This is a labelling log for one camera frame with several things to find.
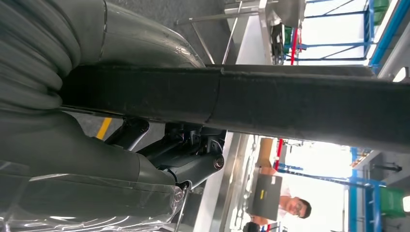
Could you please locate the person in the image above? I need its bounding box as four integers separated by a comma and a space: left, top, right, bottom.
252, 166, 313, 227

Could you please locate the small cardboard box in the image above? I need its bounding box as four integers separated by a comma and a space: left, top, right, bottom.
257, 137, 277, 170

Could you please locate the blue background rack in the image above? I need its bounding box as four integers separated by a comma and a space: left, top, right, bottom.
294, 0, 410, 75
278, 147, 387, 232

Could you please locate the grey laptop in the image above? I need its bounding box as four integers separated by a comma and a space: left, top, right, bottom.
251, 174, 283, 221

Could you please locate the green plastic crate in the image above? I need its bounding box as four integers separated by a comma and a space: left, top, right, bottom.
379, 187, 407, 219
373, 0, 390, 26

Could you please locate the small steel table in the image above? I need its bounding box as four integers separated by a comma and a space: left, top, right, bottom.
175, 0, 307, 66

